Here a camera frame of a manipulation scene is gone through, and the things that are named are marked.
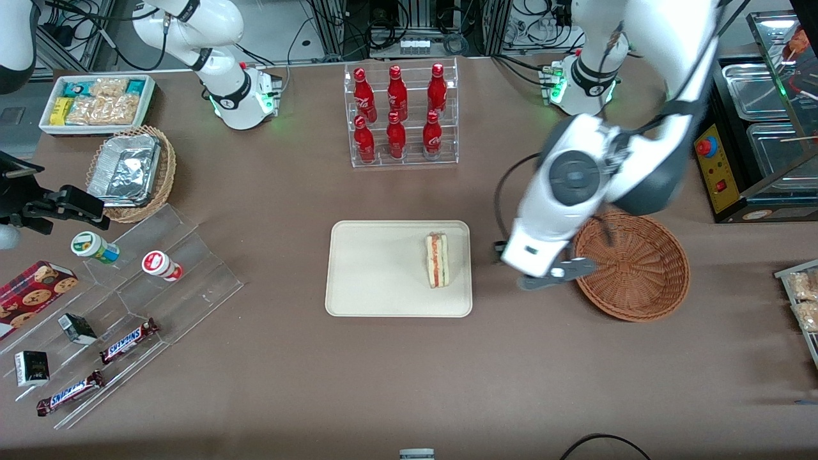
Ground triangular sandwich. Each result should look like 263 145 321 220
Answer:
425 232 451 289

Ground light wicker basket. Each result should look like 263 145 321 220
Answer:
85 125 178 224

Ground brown wicker basket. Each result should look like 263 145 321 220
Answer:
571 211 691 323

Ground cream plastic tray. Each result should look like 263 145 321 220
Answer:
325 220 474 318

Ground metal snack tray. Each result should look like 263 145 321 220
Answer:
774 258 818 371

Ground green cap yogurt bottle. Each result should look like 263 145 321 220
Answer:
70 231 121 265

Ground white snack bin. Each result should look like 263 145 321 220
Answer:
38 74 158 137

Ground aluminium foil container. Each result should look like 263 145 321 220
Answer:
87 133 162 209

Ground yellow snack pack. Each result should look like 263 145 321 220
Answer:
49 96 75 127

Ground clear cracker pack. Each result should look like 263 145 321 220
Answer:
95 93 143 126
66 96 104 126

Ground red plaid cookie box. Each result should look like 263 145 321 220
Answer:
0 260 80 342

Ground red cap yogurt bottle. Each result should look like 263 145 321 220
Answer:
141 250 185 283

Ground small black box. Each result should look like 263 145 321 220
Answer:
58 313 98 346
14 350 51 388

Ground clear acrylic stepped stand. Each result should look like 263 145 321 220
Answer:
0 203 245 431

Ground Snickers bar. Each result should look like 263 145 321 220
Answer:
36 370 105 418
99 318 160 366

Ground clear acrylic bottle rack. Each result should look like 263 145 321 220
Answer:
344 57 460 169

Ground red cola bottle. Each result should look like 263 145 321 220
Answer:
385 112 408 160
387 65 409 121
422 110 444 159
427 63 449 116
353 115 376 164
353 68 377 123

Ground black food warmer display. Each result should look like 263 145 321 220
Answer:
693 10 818 224

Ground clear pastry pack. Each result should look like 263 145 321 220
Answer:
791 300 818 334
786 269 818 303

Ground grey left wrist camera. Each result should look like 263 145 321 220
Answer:
516 257 599 292

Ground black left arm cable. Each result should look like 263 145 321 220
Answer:
493 151 545 264

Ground black cable loop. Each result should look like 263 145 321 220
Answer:
560 433 652 460

